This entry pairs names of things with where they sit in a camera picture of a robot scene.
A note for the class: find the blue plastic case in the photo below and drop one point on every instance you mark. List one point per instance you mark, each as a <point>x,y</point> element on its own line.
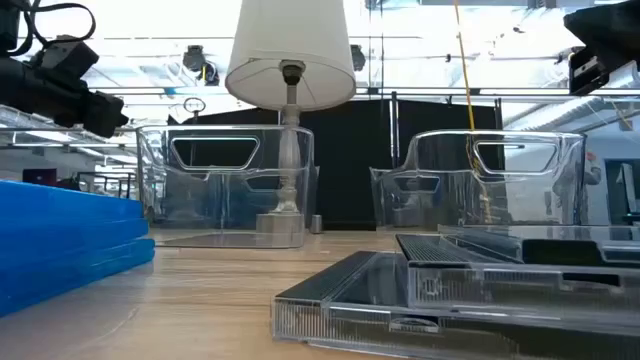
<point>50,280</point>
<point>50,206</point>

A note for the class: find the blue cloth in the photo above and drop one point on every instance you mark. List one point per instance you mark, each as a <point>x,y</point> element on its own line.
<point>50,242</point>

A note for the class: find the clear jewel case black tray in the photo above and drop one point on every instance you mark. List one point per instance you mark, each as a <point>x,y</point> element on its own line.
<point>450,290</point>
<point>560,252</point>
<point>350,320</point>

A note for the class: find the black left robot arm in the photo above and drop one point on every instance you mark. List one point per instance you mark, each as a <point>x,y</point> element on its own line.
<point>6,25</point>

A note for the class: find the dark red monitor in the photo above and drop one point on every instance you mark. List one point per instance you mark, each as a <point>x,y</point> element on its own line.
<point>40,177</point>

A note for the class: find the black metal rack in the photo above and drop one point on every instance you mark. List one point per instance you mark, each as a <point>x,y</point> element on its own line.
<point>105,175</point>

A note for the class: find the black ceiling-hung device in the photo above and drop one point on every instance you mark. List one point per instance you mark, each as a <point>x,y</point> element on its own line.
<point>357,57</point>
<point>194,57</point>

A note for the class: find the clear plastic bin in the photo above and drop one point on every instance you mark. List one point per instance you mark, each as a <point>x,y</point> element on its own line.
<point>225,210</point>
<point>450,200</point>

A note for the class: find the white shade table lamp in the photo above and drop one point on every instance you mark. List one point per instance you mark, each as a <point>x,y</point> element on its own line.
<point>290,40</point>

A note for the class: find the black curtain partition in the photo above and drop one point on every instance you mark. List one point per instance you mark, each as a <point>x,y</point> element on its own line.
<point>350,165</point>

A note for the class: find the small grey metal cylinder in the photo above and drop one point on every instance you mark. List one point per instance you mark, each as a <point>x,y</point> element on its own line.
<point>316,225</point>

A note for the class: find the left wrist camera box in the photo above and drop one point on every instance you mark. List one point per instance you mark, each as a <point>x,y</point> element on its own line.
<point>70,57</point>

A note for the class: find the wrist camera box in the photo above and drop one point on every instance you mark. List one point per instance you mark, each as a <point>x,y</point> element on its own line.
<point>70,57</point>
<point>587,72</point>

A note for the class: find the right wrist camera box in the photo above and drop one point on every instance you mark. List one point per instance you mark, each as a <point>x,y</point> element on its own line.
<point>587,72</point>

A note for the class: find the silver overhead rail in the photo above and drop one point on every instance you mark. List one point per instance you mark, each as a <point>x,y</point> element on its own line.
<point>425,91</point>

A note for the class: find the grey curtain support post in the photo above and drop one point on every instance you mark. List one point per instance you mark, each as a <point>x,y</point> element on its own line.
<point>395,130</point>

